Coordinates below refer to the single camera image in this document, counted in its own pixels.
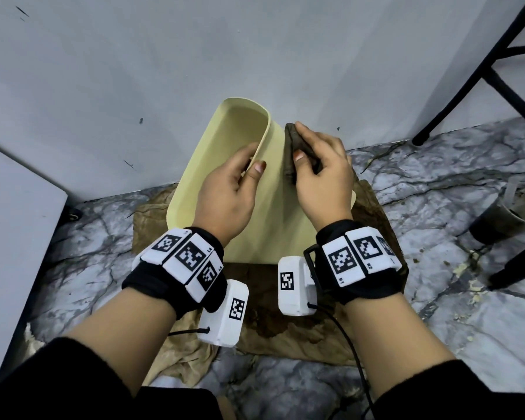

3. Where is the white panel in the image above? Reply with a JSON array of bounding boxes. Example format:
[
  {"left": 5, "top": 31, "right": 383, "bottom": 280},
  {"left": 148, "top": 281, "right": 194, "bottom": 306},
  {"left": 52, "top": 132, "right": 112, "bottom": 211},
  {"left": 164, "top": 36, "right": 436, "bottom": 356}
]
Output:
[{"left": 0, "top": 142, "right": 69, "bottom": 390}]

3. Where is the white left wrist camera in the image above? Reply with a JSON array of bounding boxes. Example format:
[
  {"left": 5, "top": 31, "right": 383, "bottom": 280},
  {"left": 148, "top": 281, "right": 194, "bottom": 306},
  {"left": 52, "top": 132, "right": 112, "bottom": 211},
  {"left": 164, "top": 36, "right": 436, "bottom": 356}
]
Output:
[{"left": 197, "top": 279, "right": 250, "bottom": 348}]

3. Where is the person's right forearm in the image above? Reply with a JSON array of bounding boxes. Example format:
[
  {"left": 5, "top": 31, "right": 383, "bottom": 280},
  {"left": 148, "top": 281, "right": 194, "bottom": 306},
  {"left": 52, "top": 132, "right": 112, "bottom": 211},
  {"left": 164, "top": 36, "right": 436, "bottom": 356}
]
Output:
[{"left": 344, "top": 292, "right": 525, "bottom": 420}]

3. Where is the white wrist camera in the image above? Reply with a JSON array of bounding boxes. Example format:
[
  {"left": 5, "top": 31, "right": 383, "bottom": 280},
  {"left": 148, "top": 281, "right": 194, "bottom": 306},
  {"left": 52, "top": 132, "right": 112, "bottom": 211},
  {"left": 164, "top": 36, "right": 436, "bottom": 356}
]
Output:
[
  {"left": 278, "top": 255, "right": 318, "bottom": 317},
  {"left": 197, "top": 279, "right": 250, "bottom": 348}
]

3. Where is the black right wristband with markers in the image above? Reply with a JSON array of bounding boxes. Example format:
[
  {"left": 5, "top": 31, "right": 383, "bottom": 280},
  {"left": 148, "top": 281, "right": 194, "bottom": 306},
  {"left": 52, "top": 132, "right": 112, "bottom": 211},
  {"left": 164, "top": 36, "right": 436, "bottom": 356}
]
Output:
[{"left": 304, "top": 219, "right": 405, "bottom": 306}]

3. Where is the pale yellow plastic bin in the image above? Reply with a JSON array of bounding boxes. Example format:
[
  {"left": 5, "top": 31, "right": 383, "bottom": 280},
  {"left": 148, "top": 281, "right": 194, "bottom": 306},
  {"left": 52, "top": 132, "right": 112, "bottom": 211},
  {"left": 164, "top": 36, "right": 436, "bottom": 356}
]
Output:
[{"left": 166, "top": 97, "right": 358, "bottom": 265}]

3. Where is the person's left hand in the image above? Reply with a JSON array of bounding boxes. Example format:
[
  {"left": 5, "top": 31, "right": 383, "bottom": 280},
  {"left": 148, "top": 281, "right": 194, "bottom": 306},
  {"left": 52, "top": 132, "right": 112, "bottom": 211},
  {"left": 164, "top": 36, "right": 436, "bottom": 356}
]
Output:
[{"left": 192, "top": 142, "right": 267, "bottom": 248}]

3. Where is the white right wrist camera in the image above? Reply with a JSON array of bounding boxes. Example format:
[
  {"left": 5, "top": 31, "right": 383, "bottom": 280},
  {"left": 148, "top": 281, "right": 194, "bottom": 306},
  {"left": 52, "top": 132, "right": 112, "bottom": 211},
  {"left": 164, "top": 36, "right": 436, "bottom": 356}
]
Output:
[{"left": 278, "top": 255, "right": 318, "bottom": 317}]

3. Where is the stained brown floor cloth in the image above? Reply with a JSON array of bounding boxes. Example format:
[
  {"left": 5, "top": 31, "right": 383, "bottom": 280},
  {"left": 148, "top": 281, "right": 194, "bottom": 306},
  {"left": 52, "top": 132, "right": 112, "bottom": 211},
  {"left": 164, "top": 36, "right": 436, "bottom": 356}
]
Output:
[{"left": 132, "top": 170, "right": 410, "bottom": 388}]

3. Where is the black right camera cable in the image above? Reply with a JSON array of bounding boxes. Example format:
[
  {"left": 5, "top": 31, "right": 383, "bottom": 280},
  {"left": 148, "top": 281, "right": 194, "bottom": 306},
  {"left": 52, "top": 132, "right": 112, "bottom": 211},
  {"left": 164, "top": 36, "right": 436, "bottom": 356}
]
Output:
[{"left": 307, "top": 303, "right": 375, "bottom": 420}]

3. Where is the clear plastic cup with dirt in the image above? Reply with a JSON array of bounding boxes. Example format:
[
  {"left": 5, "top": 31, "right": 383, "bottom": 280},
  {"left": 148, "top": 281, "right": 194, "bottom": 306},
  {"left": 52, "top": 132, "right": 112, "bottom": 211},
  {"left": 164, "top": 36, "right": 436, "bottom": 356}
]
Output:
[{"left": 468, "top": 175, "right": 525, "bottom": 246}]

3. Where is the black metal chair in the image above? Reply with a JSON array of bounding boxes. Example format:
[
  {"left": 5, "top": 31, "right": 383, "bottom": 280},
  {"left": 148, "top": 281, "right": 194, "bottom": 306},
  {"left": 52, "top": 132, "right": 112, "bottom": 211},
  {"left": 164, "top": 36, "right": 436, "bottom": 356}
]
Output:
[{"left": 412, "top": 0, "right": 525, "bottom": 290}]

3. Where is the black wristband with markers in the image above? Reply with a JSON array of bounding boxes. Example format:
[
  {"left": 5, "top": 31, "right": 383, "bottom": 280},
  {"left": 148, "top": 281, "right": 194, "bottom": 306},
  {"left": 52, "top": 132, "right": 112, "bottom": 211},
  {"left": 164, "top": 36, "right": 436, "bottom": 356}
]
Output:
[
  {"left": 304, "top": 219, "right": 405, "bottom": 306},
  {"left": 121, "top": 227, "right": 228, "bottom": 321}
]

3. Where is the brown rag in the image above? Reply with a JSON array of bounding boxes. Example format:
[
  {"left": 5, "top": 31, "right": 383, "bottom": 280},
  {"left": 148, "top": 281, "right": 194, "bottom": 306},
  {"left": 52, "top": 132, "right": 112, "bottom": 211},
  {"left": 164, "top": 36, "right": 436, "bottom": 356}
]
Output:
[{"left": 283, "top": 122, "right": 323, "bottom": 185}]

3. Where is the black left wristband with markers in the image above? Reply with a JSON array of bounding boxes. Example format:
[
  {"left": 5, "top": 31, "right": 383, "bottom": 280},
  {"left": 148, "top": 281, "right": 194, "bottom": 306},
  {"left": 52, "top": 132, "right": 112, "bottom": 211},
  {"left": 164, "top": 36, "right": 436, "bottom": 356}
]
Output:
[{"left": 121, "top": 227, "right": 228, "bottom": 321}]

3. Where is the person's right hand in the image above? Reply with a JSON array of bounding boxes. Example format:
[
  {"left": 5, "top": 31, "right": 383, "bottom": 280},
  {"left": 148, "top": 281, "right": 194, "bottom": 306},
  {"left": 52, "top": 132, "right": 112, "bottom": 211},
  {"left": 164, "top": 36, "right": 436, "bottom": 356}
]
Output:
[{"left": 292, "top": 122, "right": 355, "bottom": 232}]

